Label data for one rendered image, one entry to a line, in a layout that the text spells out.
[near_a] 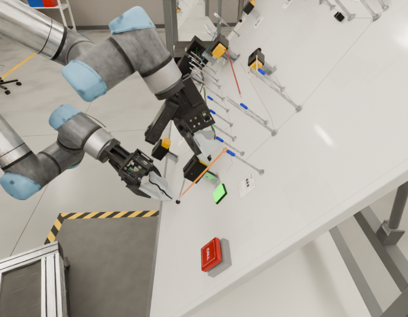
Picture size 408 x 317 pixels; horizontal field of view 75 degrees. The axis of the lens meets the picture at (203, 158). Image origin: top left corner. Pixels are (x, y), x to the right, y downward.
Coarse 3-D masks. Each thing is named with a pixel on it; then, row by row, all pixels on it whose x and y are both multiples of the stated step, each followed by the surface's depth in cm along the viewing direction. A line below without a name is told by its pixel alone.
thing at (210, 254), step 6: (216, 240) 53; (204, 246) 55; (210, 246) 53; (216, 246) 51; (204, 252) 53; (210, 252) 52; (216, 252) 50; (204, 258) 53; (210, 258) 51; (216, 258) 49; (204, 264) 52; (210, 264) 50; (216, 264) 50; (204, 270) 52
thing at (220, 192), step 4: (220, 184) 66; (220, 188) 65; (224, 188) 65; (216, 192) 66; (220, 192) 64; (224, 192) 64; (216, 196) 65; (220, 196) 64; (224, 196) 64; (216, 200) 64; (220, 200) 64
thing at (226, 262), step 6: (222, 240) 54; (228, 240) 54; (222, 246) 53; (228, 246) 53; (222, 252) 52; (228, 252) 52; (222, 258) 51; (228, 258) 51; (222, 264) 50; (228, 264) 50; (210, 270) 52; (216, 270) 51; (222, 270) 51; (210, 276) 52
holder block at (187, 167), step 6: (192, 156) 68; (192, 162) 66; (198, 162) 65; (186, 168) 68; (192, 168) 65; (198, 168) 66; (204, 168) 66; (186, 174) 66; (192, 174) 66; (198, 174) 67; (192, 180) 67; (198, 180) 68
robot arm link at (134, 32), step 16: (128, 16) 46; (144, 16) 48; (112, 32) 49; (128, 32) 47; (144, 32) 48; (128, 48) 48; (144, 48) 49; (160, 48) 51; (144, 64) 51; (160, 64) 51
